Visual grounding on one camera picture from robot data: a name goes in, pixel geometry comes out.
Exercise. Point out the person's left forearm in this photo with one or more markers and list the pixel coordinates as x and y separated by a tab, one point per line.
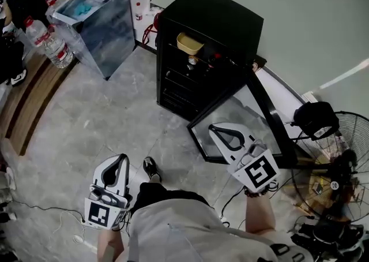
108	245

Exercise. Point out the small can with gold lid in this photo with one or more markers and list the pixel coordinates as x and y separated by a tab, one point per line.
193	60

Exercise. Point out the black cabinet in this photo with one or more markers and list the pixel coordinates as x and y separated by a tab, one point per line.
27	4

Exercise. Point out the glass fridge door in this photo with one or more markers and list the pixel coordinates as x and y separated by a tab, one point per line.
230	110

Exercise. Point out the yellow container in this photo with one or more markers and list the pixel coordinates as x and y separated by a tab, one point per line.
188	43

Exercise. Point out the steel bin with plastic liner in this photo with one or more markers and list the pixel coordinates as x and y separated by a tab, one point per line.
109	33

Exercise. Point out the large clear water bottle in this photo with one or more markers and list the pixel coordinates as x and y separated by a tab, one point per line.
52	2
36	31
59	50

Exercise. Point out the black bag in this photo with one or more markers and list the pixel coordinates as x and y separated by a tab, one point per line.
315	119

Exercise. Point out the black floor fan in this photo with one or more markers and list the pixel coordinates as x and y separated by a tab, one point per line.
340	174

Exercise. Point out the blue crumpled item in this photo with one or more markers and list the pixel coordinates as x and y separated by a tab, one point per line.
81	7

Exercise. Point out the person's black shorts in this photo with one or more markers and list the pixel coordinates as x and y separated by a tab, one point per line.
161	194

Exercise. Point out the person's right forearm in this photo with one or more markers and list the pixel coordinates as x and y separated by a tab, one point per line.
259	214

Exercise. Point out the person's black shoe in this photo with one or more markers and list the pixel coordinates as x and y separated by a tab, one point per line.
151	168

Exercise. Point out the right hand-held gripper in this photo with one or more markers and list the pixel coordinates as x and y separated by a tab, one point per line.
259	170

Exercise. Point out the pile of dark shoes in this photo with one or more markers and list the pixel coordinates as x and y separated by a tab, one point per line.
328	240

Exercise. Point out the black fridge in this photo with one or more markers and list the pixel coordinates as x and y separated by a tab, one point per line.
219	15

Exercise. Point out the small red-capped bottle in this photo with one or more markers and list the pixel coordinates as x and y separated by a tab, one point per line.
139	12

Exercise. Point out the person's grey shirt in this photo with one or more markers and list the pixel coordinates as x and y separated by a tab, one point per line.
187	235

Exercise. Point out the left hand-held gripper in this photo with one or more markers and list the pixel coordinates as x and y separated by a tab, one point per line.
99	214

